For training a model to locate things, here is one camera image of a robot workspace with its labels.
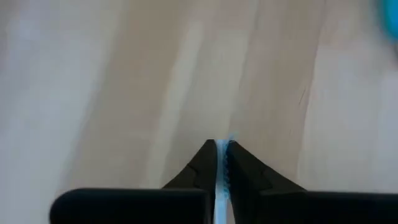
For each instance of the blue white toothbrush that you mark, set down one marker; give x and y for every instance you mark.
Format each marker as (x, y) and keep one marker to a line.
(221, 202)

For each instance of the teal mouthwash bottle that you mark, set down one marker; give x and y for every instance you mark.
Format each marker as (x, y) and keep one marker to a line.
(391, 18)

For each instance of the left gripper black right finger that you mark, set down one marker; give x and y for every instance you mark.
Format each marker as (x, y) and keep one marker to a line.
(255, 186)

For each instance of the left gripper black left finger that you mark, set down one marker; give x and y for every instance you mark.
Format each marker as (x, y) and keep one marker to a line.
(192, 177)

